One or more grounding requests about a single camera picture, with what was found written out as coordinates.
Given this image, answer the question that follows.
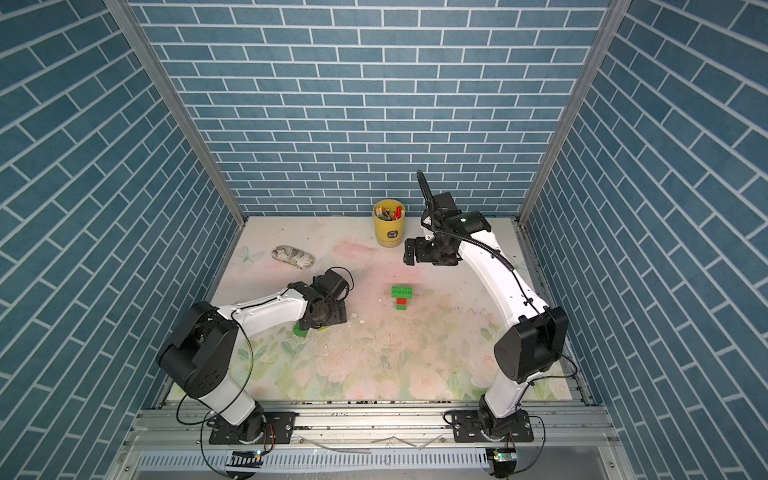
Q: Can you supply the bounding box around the green long lego brick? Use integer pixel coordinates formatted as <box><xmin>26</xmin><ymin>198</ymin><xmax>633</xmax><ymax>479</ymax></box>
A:
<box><xmin>391</xmin><ymin>286</ymin><xmax>413</xmax><ymax>299</ymax></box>

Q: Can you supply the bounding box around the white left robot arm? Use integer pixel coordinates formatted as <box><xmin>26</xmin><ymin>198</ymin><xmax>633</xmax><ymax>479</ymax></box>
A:
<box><xmin>157</xmin><ymin>267</ymin><xmax>354</xmax><ymax>441</ymax></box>

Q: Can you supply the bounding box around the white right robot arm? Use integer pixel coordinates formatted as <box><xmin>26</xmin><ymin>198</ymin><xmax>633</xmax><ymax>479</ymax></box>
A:
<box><xmin>403</xmin><ymin>171</ymin><xmax>569</xmax><ymax>423</ymax></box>

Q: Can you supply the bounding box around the yellow pen holder cup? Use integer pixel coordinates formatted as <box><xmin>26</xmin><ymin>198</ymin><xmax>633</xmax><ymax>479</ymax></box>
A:
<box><xmin>373</xmin><ymin>199</ymin><xmax>406</xmax><ymax>248</ymax></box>

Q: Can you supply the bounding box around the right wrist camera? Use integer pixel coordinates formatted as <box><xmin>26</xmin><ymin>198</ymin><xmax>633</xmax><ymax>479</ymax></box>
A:
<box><xmin>432</xmin><ymin>192</ymin><xmax>492</xmax><ymax>235</ymax></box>

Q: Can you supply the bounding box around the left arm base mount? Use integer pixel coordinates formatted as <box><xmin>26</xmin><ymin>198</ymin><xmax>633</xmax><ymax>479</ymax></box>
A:
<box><xmin>206</xmin><ymin>407</ymin><xmax>297</xmax><ymax>447</ymax></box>

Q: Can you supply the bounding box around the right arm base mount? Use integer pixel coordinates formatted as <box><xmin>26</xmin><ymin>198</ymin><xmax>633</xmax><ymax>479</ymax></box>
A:
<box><xmin>443</xmin><ymin>410</ymin><xmax>534</xmax><ymax>444</ymax></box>

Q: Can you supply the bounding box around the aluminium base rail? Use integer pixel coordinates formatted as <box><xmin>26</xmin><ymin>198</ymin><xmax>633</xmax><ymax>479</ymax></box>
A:
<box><xmin>126</xmin><ymin>401</ymin><xmax>620</xmax><ymax>450</ymax></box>

